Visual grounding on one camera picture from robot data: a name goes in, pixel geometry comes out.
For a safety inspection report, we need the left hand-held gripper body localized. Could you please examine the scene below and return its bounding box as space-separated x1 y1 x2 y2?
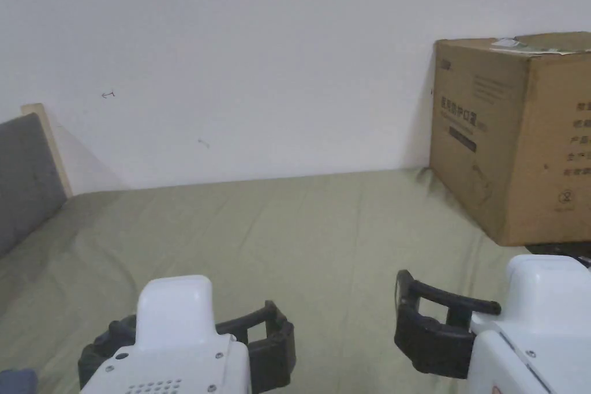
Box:
84 275 253 394

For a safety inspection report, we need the dark blue garment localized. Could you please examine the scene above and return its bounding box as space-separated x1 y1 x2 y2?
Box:
0 368 38 394

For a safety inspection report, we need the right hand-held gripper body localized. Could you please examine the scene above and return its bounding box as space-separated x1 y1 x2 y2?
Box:
468 253 591 394

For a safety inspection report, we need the brown cardboard carton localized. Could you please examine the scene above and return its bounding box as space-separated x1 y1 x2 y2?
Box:
429 31 591 247

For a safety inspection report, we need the bed with pale green sheet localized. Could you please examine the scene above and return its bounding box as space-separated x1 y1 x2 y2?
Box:
0 167 591 394

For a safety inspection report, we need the grey padded headboard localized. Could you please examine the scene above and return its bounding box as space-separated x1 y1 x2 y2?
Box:
0 103 75 260

